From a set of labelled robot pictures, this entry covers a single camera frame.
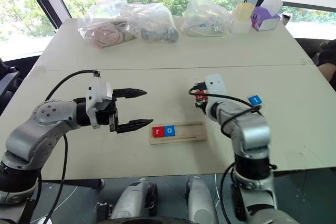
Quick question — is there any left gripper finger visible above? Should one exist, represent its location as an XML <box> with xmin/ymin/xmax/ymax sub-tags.
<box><xmin>112</xmin><ymin>87</ymin><xmax>148</xmax><ymax>102</ymax></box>
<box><xmin>114</xmin><ymin>119</ymin><xmax>154</xmax><ymax>134</ymax></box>

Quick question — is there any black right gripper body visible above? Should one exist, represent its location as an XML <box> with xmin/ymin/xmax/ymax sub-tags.
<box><xmin>194</xmin><ymin>99</ymin><xmax>209</xmax><ymax>115</ymax></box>

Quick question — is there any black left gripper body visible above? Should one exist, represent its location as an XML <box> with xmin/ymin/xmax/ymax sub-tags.
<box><xmin>94</xmin><ymin>90</ymin><xmax>119</xmax><ymax>132</ymax></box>

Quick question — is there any blue letter t block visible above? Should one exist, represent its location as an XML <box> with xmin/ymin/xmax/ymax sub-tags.
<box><xmin>248</xmin><ymin>95</ymin><xmax>263</xmax><ymax>108</ymax></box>

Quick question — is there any red letter r block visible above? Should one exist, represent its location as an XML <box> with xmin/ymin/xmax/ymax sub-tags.
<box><xmin>152</xmin><ymin>126</ymin><xmax>165</xmax><ymax>138</ymax></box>

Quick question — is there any wooden letter tray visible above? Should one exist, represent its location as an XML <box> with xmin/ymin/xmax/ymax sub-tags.
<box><xmin>148</xmin><ymin>121</ymin><xmax>207</xmax><ymax>145</ymax></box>

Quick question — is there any silver left robot leg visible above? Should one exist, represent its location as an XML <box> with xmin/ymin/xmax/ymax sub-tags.
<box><xmin>110</xmin><ymin>178</ymin><xmax>159</xmax><ymax>221</ymax></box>

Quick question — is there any silver robot leg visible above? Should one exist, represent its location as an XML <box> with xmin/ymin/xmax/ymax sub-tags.
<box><xmin>185</xmin><ymin>175</ymin><xmax>219</xmax><ymax>224</ymax></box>
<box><xmin>110</xmin><ymin>178</ymin><xmax>159</xmax><ymax>221</ymax></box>

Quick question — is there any silver right robot leg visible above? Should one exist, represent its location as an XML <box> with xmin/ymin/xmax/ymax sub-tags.
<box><xmin>185</xmin><ymin>175</ymin><xmax>219</xmax><ymax>224</ymax></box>

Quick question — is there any pink plush toy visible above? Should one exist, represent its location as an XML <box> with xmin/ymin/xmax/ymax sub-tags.
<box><xmin>85</xmin><ymin>22</ymin><xmax>127</xmax><ymax>49</ymax></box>

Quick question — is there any plastic bag with grey items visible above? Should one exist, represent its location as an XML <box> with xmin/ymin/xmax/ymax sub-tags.
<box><xmin>140</xmin><ymin>26</ymin><xmax>180</xmax><ymax>43</ymax></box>

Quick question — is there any clear bag of plush toys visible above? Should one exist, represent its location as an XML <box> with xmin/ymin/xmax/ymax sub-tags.
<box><xmin>77</xmin><ymin>0</ymin><xmax>181</xmax><ymax>50</ymax></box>

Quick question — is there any clear bag of white items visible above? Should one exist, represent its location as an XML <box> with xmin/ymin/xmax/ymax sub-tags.
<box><xmin>180</xmin><ymin>0</ymin><xmax>236</xmax><ymax>37</ymax></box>

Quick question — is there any yellow and white container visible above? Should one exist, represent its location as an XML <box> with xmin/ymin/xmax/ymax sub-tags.
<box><xmin>230</xmin><ymin>2</ymin><xmax>256</xmax><ymax>34</ymax></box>

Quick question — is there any black chair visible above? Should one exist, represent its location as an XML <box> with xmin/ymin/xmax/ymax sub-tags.
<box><xmin>0</xmin><ymin>58</ymin><xmax>20</xmax><ymax>116</ymax></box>

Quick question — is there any purple tissue box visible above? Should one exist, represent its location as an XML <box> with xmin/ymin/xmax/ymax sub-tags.
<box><xmin>250</xmin><ymin>0</ymin><xmax>284</xmax><ymax>32</ymax></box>

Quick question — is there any person in dark clothes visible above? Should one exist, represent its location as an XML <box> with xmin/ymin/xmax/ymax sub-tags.
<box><xmin>316</xmin><ymin>39</ymin><xmax>336</xmax><ymax>91</ymax></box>

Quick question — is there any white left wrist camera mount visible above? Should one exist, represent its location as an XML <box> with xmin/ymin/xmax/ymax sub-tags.
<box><xmin>86</xmin><ymin>77</ymin><xmax>114</xmax><ymax>130</ymax></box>

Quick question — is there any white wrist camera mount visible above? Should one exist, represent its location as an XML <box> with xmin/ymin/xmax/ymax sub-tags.
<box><xmin>204</xmin><ymin>74</ymin><xmax>228</xmax><ymax>123</ymax></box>
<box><xmin>86</xmin><ymin>77</ymin><xmax>114</xmax><ymax>130</ymax></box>

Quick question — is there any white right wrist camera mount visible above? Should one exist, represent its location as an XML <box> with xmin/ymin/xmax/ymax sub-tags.
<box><xmin>204</xmin><ymin>74</ymin><xmax>228</xmax><ymax>123</ymax></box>

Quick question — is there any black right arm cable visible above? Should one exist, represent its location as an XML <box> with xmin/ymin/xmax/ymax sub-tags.
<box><xmin>188</xmin><ymin>83</ymin><xmax>264</xmax><ymax>222</ymax></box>

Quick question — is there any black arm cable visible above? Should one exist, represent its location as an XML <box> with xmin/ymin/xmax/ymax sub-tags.
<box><xmin>41</xmin><ymin>70</ymin><xmax>102</xmax><ymax>224</ymax></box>
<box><xmin>188</xmin><ymin>83</ymin><xmax>264</xmax><ymax>222</ymax></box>

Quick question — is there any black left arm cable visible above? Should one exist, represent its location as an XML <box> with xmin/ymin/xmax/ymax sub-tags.
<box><xmin>41</xmin><ymin>70</ymin><xmax>102</xmax><ymax>224</ymax></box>

